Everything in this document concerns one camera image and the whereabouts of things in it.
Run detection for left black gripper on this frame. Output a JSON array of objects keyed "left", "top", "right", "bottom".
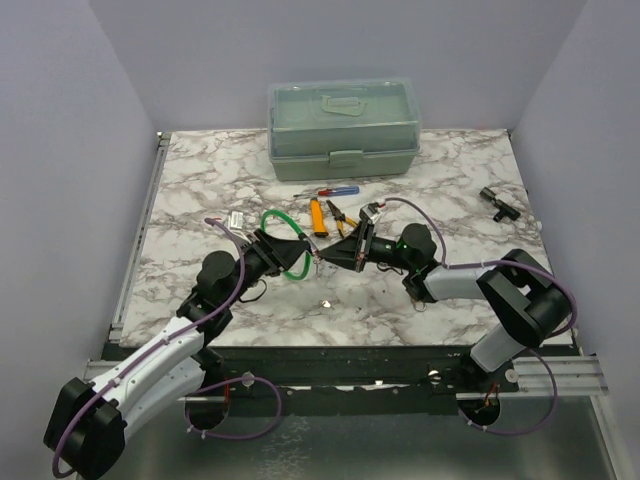
[{"left": 224, "top": 229, "right": 310, "bottom": 308}]

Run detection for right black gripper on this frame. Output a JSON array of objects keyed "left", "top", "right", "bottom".
[{"left": 319, "top": 220, "right": 415, "bottom": 273}]

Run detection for green cable lock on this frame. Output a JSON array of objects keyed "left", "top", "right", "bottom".
[{"left": 260, "top": 209, "right": 321, "bottom": 283}]

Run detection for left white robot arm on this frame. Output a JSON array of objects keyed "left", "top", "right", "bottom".
[{"left": 43, "top": 228, "right": 311, "bottom": 479}]

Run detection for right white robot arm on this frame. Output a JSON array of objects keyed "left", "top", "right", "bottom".
[{"left": 318, "top": 223, "right": 575, "bottom": 392}]

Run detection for small silver key pair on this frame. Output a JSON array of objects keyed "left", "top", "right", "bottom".
[{"left": 320, "top": 300, "right": 335, "bottom": 311}]

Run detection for yellow black pliers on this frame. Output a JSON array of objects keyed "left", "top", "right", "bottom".
[{"left": 326, "top": 200, "right": 359, "bottom": 239}]

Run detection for orange utility knife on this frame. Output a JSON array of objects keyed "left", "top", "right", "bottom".
[{"left": 310, "top": 197, "right": 329, "bottom": 238}]

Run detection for red blue screwdriver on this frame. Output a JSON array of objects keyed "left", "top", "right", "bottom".
[{"left": 293, "top": 186, "right": 360, "bottom": 198}]

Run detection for brass padlock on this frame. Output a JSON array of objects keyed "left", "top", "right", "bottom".
[{"left": 411, "top": 297, "right": 428, "bottom": 312}]

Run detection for green translucent plastic toolbox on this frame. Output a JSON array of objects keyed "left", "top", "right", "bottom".
[{"left": 268, "top": 78, "right": 422, "bottom": 181}]

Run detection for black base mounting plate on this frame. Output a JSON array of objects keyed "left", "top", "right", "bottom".
[{"left": 180, "top": 346, "right": 519, "bottom": 425}]

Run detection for black T-shaped fitting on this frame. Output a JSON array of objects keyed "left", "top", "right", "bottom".
[{"left": 480, "top": 187, "right": 521, "bottom": 223}]

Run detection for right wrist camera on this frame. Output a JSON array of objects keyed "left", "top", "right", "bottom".
[{"left": 359, "top": 202, "right": 385, "bottom": 225}]

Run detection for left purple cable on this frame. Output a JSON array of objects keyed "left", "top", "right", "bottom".
[{"left": 52, "top": 217, "right": 284, "bottom": 476}]

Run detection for left aluminium rail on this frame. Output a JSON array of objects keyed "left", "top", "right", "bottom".
[{"left": 106, "top": 132, "right": 172, "bottom": 343}]

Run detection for aluminium rail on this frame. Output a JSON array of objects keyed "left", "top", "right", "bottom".
[
  {"left": 84, "top": 357, "right": 608, "bottom": 401},
  {"left": 106, "top": 132, "right": 172, "bottom": 343}
]

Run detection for front aluminium rail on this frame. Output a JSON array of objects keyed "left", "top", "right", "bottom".
[{"left": 84, "top": 357, "right": 608, "bottom": 401}]

